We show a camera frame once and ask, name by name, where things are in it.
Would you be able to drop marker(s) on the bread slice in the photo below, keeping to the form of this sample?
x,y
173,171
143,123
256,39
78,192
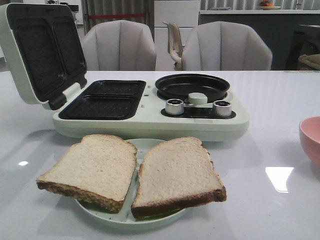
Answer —
x,y
176,174
97,170

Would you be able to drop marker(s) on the green breakfast maker lid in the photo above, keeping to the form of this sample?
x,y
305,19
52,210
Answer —
x,y
41,45

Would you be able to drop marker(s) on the pink bowl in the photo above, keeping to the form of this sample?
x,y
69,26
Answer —
x,y
309,135

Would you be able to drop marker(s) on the green breakfast maker base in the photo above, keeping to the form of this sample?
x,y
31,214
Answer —
x,y
132,109

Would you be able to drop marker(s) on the left silver control knob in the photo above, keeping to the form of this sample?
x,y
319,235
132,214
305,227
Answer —
x,y
174,106

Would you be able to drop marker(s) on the silver control knob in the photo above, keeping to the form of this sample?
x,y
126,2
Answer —
x,y
222,108
174,106

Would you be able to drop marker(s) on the black round frying pan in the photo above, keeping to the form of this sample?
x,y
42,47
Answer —
x,y
179,86

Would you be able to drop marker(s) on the right silver control knob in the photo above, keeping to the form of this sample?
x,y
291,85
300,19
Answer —
x,y
222,108

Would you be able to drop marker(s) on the beige office chair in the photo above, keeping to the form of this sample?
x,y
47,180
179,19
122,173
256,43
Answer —
x,y
174,45

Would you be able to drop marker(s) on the left grey upholstered chair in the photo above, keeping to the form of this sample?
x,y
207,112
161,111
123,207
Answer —
x,y
119,45

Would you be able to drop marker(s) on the grey upholstered chair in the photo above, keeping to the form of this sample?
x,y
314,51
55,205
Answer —
x,y
225,46
119,45

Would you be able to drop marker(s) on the right grey upholstered chair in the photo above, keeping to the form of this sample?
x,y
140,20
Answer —
x,y
225,46

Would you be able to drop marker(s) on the light green round plate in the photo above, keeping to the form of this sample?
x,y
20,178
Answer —
x,y
124,220

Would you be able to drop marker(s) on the white cabinet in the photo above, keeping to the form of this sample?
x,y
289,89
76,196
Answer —
x,y
185,13

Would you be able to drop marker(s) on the fruit bowl on counter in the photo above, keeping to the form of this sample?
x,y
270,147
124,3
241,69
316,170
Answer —
x,y
267,5

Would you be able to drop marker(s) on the beige cushion at right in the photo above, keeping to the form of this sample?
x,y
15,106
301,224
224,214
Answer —
x,y
312,61

